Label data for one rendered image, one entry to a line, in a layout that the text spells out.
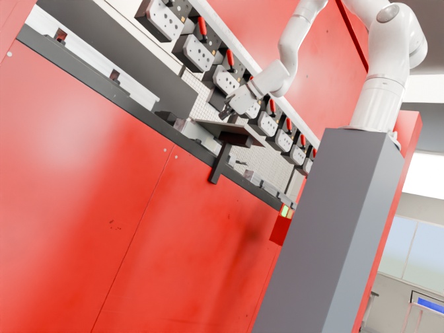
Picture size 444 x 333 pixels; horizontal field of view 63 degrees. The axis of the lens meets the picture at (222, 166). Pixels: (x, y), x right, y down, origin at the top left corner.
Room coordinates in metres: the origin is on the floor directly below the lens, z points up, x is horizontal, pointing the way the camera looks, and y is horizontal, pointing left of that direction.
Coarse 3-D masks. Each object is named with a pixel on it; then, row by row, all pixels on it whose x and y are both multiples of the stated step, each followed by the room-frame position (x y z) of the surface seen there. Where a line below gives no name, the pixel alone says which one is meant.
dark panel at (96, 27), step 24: (48, 0) 1.39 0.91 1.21; (72, 0) 1.45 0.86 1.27; (72, 24) 1.49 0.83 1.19; (96, 24) 1.55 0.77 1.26; (120, 24) 1.63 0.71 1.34; (96, 48) 1.59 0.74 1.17; (120, 48) 1.67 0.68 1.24; (144, 48) 1.76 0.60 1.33; (144, 72) 1.80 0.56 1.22; (168, 72) 1.91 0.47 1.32; (168, 96) 1.96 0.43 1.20; (192, 96) 2.08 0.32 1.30
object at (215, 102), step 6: (210, 90) 1.50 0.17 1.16; (216, 90) 1.50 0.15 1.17; (210, 96) 1.49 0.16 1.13; (216, 96) 1.51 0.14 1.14; (222, 96) 1.54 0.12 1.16; (210, 102) 1.50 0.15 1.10; (216, 102) 1.52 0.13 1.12; (222, 102) 1.55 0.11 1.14; (210, 108) 1.52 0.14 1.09; (216, 108) 1.54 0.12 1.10; (222, 108) 1.56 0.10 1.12; (216, 114) 1.56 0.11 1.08
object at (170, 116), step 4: (156, 112) 1.67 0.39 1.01; (160, 112) 1.65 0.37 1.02; (164, 112) 1.63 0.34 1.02; (168, 112) 1.63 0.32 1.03; (160, 116) 1.64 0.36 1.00; (164, 116) 1.63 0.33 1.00; (168, 116) 1.61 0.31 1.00; (172, 116) 1.63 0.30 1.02; (176, 116) 1.65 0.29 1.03; (164, 120) 1.63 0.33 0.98; (168, 120) 1.62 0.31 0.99; (172, 120) 1.63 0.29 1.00; (172, 124) 1.64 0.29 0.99
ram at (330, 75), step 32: (192, 0) 1.23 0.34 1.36; (224, 0) 1.34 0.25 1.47; (256, 0) 1.46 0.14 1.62; (288, 0) 1.62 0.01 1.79; (256, 32) 1.53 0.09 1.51; (320, 32) 1.90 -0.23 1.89; (320, 64) 2.00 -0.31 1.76; (352, 64) 2.29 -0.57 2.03; (288, 96) 1.85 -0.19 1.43; (320, 96) 2.10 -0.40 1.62; (352, 96) 2.42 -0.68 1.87; (320, 128) 2.21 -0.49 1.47
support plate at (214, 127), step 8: (200, 120) 1.43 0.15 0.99; (208, 120) 1.40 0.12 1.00; (208, 128) 1.48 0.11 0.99; (216, 128) 1.44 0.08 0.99; (224, 128) 1.39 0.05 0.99; (232, 128) 1.35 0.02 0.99; (240, 128) 1.31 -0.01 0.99; (216, 136) 1.56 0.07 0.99; (256, 136) 1.35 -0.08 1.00; (256, 144) 1.43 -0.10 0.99; (264, 144) 1.41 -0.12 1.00
